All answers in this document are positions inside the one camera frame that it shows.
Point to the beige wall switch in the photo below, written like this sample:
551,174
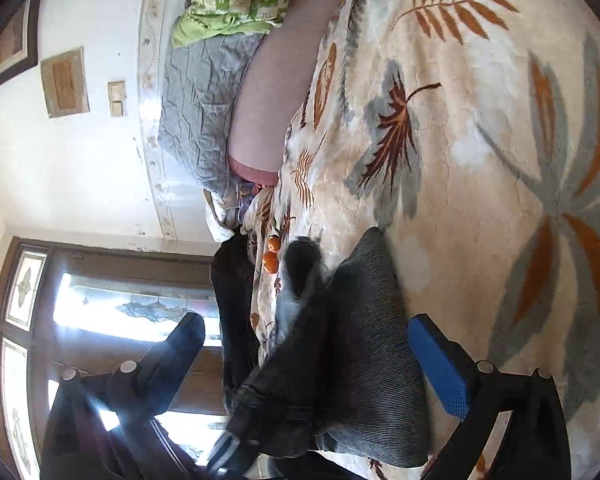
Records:
116,97

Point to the green patterned folded blanket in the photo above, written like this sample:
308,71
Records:
205,19

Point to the orange tangerine left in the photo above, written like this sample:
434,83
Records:
270,262

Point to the grey denim pants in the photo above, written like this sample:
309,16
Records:
340,375

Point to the window with stained glass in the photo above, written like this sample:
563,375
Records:
67,309

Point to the beige wall panel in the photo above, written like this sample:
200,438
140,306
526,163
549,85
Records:
64,84

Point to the grey quilted pillow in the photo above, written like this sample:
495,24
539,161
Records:
200,88

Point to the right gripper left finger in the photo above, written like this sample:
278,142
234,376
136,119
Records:
105,426

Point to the dark framed picture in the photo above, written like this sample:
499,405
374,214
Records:
19,41

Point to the orange tangerine right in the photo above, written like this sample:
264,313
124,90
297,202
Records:
273,243

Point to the leaf pattern fleece blanket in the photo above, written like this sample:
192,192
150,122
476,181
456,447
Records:
469,131

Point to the white cloth pile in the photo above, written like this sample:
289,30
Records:
233,211

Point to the black garment on armrest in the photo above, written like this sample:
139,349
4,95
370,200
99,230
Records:
231,275

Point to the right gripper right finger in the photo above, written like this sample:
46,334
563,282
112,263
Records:
535,444

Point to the orange tangerine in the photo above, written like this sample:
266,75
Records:
273,243
270,262

